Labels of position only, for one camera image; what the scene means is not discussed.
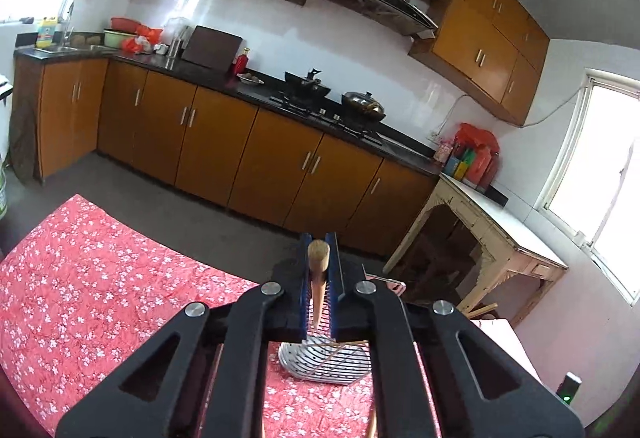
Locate white wall cable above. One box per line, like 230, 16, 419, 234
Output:
434, 85, 589, 140

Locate red bottle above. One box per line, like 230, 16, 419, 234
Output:
232, 47, 251, 77

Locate worn wooden side table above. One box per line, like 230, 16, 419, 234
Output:
384, 173, 570, 327

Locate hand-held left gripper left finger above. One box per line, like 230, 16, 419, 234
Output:
55, 232, 313, 438

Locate black kitchen countertop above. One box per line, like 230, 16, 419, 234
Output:
14, 45, 443, 178

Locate clear plastic container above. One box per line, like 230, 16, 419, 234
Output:
165, 17, 194, 59

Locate red floral tablecloth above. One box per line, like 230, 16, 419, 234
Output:
0, 194, 443, 438

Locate dark hanging cloth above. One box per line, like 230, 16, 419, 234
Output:
9, 93, 39, 185

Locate metal wire utensil holder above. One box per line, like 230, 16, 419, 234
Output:
270, 303, 373, 386

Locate white-framed side window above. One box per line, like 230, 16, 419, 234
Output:
532, 68, 640, 307

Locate colourful bottles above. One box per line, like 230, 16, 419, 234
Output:
434, 142, 482, 185

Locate long wooden-handled utensil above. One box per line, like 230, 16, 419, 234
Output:
306, 240, 332, 334

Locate large red plastic bag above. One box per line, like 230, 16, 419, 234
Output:
452, 123, 501, 194

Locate metal faucet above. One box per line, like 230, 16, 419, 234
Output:
62, 3, 76, 47

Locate wooden base cabinets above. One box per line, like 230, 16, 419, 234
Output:
14, 57, 441, 258

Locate steel sink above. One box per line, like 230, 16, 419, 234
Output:
35, 44, 117, 56

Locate yellow detergent bottle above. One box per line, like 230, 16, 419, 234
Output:
37, 15, 60, 49

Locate dark brown cutting board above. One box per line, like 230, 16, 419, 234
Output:
181, 25, 244, 69

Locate black gas stove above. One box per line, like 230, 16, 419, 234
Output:
270, 90, 385, 147

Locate black wok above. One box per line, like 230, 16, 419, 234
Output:
285, 67, 332, 100

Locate lidded dark pan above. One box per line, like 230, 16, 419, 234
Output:
342, 90, 387, 122

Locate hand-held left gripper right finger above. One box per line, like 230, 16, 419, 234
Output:
325, 232, 586, 438

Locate green basin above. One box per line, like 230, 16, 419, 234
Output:
103, 29, 136, 50

